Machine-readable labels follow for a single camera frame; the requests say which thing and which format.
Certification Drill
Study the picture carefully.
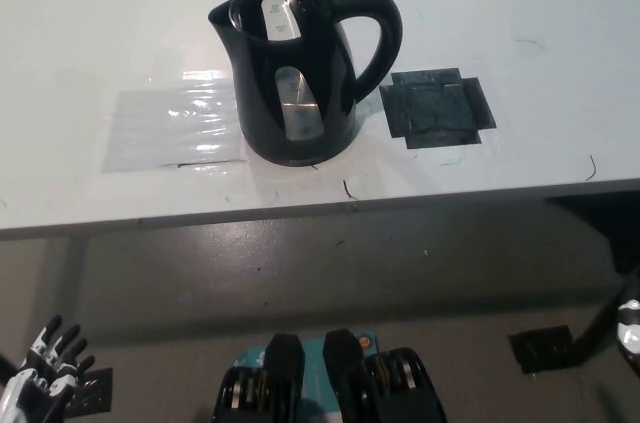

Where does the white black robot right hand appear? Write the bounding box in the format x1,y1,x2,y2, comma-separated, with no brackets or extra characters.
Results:
617,298,640,359

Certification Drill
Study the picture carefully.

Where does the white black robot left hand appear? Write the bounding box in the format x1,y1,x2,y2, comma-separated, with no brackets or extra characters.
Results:
0,315,96,423

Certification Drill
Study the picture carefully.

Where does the dark slanted table leg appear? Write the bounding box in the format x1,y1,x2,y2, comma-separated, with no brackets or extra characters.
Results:
569,277,632,369

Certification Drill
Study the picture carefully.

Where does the clear plastic sheet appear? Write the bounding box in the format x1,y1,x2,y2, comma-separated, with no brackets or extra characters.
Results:
99,70,251,174

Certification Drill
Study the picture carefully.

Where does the black electric kettle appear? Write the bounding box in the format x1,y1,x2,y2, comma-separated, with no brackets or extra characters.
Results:
207,0,405,168

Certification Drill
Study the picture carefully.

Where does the black tape patch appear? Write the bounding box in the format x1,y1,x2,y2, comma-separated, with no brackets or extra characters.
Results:
378,66,497,150

